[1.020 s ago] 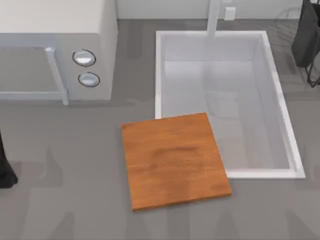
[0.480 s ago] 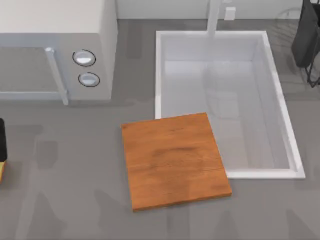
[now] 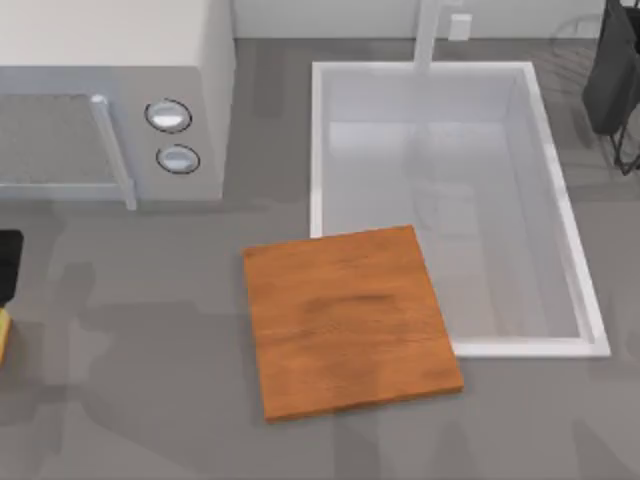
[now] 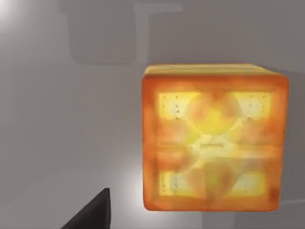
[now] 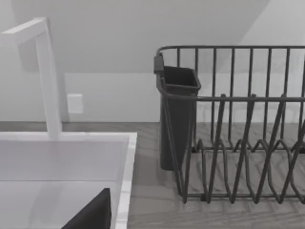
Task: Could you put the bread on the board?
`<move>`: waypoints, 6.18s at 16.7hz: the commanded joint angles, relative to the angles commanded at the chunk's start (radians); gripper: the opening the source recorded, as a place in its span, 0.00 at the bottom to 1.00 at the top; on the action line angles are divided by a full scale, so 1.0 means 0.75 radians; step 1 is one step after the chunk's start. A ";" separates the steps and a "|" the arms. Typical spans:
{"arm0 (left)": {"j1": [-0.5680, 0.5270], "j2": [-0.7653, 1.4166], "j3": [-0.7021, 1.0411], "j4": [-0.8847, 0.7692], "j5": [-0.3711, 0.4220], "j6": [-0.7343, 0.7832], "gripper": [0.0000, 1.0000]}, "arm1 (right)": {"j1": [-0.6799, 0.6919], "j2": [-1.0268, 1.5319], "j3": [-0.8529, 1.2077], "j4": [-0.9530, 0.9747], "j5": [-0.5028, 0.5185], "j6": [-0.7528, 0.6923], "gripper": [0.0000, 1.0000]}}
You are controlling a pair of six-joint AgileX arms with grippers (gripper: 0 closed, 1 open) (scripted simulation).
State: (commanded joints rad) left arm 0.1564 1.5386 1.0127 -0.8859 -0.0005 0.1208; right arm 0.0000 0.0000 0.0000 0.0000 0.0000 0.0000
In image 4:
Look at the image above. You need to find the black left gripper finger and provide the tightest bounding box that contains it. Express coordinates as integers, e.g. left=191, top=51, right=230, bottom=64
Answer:
left=61, top=187, right=112, bottom=229

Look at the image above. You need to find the square orange toast bread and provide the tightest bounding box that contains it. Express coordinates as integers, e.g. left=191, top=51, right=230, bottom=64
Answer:
left=140, top=62, right=290, bottom=212

